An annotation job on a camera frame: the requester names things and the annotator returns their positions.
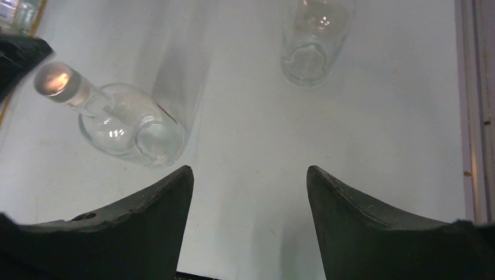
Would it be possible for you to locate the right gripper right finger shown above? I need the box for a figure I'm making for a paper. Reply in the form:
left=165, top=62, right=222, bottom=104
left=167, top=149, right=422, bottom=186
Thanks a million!
left=306, top=165, right=494, bottom=279

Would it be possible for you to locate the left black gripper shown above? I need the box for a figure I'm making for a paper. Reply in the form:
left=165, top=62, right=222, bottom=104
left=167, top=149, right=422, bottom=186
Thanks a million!
left=1, top=34, right=54, bottom=101

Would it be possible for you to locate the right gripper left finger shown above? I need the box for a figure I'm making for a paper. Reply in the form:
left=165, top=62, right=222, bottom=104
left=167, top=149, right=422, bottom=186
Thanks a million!
left=1, top=166, right=194, bottom=279

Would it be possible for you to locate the clear bottle frosted cap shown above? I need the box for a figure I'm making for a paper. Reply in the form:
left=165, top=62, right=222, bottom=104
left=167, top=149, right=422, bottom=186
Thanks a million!
left=33, top=61, right=187, bottom=167

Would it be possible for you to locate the long clear glass bottle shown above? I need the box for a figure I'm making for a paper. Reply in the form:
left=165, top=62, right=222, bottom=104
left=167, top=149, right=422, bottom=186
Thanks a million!
left=0, top=0, right=43, bottom=36

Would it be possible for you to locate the gold wire wine rack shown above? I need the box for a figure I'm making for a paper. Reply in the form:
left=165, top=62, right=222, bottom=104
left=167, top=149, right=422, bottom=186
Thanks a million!
left=0, top=0, right=49, bottom=128

